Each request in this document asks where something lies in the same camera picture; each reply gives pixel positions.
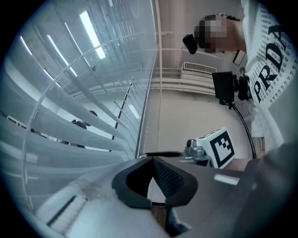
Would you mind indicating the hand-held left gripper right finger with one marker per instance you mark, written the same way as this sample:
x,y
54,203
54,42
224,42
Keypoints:
x,y
209,197

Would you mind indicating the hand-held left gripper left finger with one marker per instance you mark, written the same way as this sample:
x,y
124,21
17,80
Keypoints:
x,y
93,209

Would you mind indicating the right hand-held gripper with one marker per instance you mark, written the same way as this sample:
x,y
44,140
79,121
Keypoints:
x,y
221,146

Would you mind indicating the white window blinds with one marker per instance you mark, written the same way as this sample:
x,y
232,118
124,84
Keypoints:
x,y
35,104

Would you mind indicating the person's right forearm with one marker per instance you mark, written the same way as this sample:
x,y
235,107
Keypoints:
x,y
236,163

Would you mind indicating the black body-worn device box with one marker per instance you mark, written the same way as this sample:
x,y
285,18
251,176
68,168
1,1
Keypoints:
x,y
223,87

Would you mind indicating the white ceiling air vent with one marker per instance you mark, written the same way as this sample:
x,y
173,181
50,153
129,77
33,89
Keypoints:
x,y
199,67

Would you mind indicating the white black-rimmed device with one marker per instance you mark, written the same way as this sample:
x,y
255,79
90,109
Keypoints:
x,y
239,57

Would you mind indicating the person's head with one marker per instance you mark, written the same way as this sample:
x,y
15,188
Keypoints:
x,y
232,35

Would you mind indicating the long ceiling light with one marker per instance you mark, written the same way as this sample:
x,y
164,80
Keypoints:
x,y
93,35

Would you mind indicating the white printed t-shirt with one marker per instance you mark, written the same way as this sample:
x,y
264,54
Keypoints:
x,y
272,46

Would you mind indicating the grey metal partition post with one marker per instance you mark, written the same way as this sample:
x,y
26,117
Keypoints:
x,y
151,120

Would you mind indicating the black device mount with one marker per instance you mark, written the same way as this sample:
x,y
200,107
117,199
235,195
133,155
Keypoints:
x,y
242,87

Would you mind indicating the black head-worn camera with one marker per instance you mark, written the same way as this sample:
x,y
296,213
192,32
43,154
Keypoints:
x,y
190,44

